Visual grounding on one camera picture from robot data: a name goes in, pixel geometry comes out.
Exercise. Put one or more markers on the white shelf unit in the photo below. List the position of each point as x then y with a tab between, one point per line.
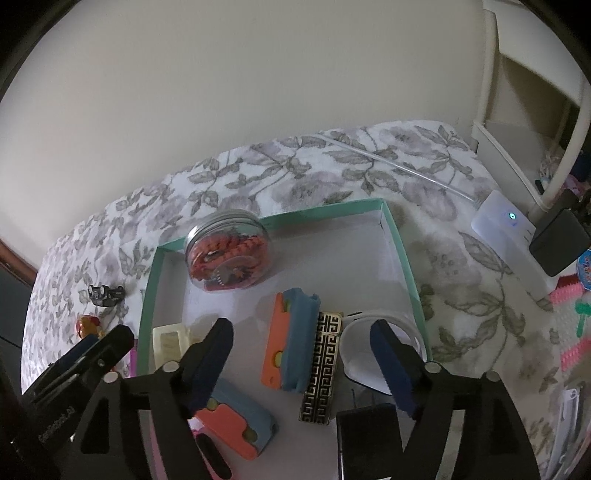
508	152

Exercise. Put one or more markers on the pink toy fence piece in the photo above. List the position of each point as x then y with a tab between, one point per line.
577	353
570	295

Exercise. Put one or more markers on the teal cardboard box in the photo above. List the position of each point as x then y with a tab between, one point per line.
332	258

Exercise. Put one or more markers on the black power adapter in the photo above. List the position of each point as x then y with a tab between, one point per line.
369	438

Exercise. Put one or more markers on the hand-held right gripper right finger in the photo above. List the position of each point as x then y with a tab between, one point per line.
392	369

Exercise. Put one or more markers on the round blue printed package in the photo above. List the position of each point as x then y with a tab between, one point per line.
585	272

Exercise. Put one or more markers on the black box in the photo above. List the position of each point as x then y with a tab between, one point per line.
556	242

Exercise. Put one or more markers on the red and gold toy figure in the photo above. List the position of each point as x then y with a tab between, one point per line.
87	327

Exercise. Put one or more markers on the blue and orange block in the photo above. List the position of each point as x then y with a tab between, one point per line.
300	341
240	415

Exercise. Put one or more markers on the green toy piece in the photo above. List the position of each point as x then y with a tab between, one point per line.
582	318

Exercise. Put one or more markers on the pink and black toy car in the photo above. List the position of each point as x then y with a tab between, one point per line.
212	457

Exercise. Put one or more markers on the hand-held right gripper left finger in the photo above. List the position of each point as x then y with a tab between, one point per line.
211	367

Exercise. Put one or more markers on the cream hair clip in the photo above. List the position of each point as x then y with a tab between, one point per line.
168	344

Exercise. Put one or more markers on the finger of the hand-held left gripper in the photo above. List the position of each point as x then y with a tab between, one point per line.
81	347
115	344

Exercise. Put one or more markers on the white device with light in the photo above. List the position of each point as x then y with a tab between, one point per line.
498	217

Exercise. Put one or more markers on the gold patterned case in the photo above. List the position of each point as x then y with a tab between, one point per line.
321	383

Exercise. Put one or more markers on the clear jar with metal lid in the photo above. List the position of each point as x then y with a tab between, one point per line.
226	254

